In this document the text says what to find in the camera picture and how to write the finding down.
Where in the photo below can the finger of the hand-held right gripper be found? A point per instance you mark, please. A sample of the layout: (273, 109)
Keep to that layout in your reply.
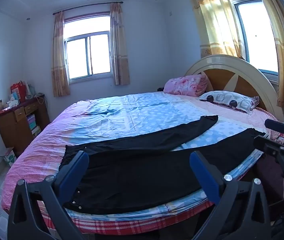
(264, 142)
(274, 125)

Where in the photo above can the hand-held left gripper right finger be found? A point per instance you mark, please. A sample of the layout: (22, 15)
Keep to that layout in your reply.
(204, 180)

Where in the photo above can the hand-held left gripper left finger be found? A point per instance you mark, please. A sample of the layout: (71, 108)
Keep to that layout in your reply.
(74, 170)

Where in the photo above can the black pants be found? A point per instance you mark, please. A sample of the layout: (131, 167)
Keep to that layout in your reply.
(132, 180)

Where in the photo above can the dark red dotted cloth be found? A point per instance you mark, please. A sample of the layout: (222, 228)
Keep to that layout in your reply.
(269, 175)

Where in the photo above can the white patterned pillow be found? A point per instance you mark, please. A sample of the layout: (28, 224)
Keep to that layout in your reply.
(222, 97)

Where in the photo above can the stack of boxes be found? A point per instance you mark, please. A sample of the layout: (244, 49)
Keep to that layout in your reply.
(33, 125)

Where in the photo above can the cream wooden headboard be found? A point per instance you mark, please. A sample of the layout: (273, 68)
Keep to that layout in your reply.
(244, 67)

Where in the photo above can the white green cardboard box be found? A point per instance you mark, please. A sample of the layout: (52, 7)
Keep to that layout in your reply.
(9, 157)

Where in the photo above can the red plaid mattress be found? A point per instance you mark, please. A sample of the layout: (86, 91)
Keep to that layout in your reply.
(132, 223)

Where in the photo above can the blue pink dotted bedsheet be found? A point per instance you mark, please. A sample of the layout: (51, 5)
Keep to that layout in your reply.
(132, 115)

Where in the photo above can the teal white box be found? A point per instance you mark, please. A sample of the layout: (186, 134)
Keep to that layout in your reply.
(14, 98)

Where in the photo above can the large window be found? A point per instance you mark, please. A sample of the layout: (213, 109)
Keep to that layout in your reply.
(256, 30)

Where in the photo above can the red gift bag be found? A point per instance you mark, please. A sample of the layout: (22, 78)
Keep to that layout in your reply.
(18, 90)

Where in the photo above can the pink floral folded quilt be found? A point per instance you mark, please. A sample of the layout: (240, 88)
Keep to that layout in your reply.
(184, 83)

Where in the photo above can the beige curtain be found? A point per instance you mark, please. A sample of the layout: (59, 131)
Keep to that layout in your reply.
(59, 55)
(119, 45)

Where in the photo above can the sliding window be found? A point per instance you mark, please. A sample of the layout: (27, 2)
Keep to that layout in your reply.
(99, 55)

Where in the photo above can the dark curtain rod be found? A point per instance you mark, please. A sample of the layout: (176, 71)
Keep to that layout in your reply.
(87, 7)

